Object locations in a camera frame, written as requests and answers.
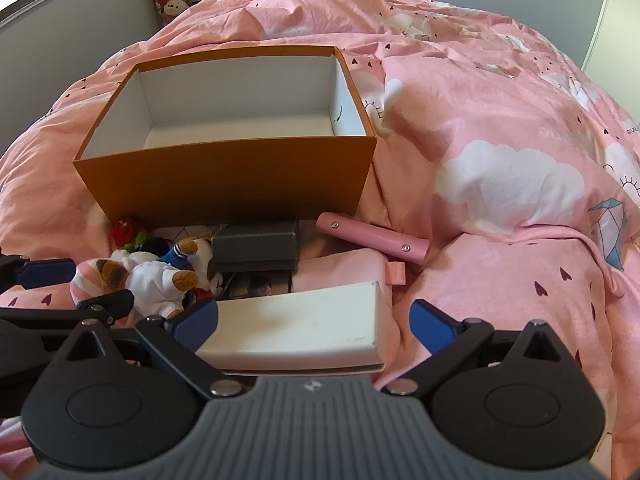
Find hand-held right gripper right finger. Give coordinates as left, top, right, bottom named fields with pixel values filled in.
left=385, top=299, right=568, bottom=396

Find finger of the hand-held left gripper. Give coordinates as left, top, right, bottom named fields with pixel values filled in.
left=0, top=289, right=136, bottom=333
left=0, top=255, right=77, bottom=291

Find red plush toy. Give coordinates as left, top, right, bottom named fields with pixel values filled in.
left=111, top=216, right=148, bottom=252

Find pink printed blanket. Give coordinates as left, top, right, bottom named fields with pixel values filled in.
left=0, top=0, right=640, bottom=461

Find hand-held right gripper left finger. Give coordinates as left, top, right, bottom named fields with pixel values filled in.
left=52, top=300, right=246, bottom=401

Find dark grey box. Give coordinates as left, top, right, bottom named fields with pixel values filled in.
left=211, top=220, right=301, bottom=275

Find orange storage box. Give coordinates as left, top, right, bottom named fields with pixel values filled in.
left=72, top=46, right=378, bottom=228

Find white door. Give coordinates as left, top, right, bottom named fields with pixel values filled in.
left=580, top=0, right=640, bottom=126

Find pink tube case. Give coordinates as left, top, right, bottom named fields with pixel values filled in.
left=315, top=211, right=431, bottom=267

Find calico cat plush toy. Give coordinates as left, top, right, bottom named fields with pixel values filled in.
left=70, top=237, right=223, bottom=318

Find photo cards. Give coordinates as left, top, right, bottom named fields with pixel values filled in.
left=222, top=271, right=293, bottom=303

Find white box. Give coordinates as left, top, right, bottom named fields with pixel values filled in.
left=195, top=281, right=386, bottom=373

